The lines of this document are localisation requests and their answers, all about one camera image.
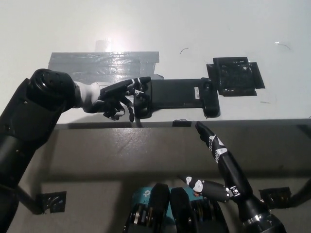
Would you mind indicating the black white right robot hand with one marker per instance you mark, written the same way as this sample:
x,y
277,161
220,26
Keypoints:
x,y
230,167

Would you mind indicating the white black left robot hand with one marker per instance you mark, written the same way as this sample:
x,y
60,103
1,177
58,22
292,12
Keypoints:
x,y
114,93

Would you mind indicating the black mobile game controller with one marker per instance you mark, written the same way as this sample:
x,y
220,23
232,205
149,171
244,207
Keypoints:
x,y
175,93

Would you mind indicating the black teal robot torso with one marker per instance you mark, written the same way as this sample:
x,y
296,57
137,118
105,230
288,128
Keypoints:
x,y
160,201

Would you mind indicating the black diagonal table leg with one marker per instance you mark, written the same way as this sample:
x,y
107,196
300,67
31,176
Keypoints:
x,y
29,201
301,197

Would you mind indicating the black tape square patch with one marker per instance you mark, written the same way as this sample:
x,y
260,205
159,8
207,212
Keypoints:
x,y
234,77

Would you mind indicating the grey duct tape patch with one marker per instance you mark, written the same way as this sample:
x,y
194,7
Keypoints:
x,y
102,63

